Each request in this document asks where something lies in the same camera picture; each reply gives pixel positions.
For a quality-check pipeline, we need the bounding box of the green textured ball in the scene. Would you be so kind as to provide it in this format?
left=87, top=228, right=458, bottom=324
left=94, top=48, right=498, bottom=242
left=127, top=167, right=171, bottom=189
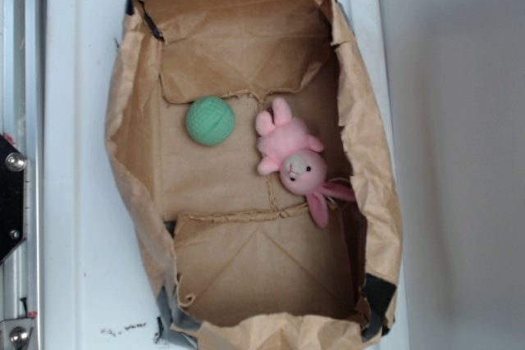
left=185, top=96, right=236, bottom=146

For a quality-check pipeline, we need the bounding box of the pink plush bunny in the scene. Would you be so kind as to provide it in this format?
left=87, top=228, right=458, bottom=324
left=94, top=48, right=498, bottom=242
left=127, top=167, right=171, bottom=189
left=255, top=98, right=355, bottom=228

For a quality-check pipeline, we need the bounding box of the brown paper lined box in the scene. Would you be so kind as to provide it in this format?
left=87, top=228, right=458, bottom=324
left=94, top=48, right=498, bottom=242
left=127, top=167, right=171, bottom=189
left=105, top=0, right=402, bottom=349

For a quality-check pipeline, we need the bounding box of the white plastic tray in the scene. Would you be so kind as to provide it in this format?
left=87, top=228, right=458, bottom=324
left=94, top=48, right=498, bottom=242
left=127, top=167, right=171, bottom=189
left=43, top=0, right=410, bottom=349

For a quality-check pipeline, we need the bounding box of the black mounting bracket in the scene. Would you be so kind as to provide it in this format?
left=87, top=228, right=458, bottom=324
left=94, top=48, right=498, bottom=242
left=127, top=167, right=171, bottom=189
left=0, top=134, right=27, bottom=264

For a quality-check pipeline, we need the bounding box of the aluminium frame rail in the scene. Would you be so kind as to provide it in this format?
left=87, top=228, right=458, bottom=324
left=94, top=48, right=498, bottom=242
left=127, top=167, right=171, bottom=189
left=1, top=0, right=46, bottom=349

